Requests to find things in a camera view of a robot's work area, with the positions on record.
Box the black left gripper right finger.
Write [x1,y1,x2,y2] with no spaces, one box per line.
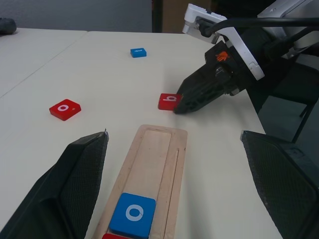
[240,129,319,239]

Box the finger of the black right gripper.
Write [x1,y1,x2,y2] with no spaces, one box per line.
[178,64,218,97]
[173,82,227,116]

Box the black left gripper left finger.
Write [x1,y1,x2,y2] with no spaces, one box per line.
[0,128,110,239]

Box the red letter b block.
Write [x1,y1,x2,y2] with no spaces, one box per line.
[158,93,182,112]

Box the blue letter t block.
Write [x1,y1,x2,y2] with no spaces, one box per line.
[130,48,148,58]

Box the red letter o block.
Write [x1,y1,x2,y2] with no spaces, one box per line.
[49,99,82,121]

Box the blue letter o block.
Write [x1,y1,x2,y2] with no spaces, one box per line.
[109,192,157,239]

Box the red letter r block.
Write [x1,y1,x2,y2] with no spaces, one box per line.
[102,233,150,239]

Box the wooden letter tray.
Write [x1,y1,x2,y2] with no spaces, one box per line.
[92,124,188,239]

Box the black chair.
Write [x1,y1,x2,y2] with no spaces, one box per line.
[249,56,319,144]

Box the gray remote controller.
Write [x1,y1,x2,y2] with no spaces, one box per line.
[0,17,17,35]

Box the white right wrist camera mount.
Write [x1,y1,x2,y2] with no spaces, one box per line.
[181,3,265,81]

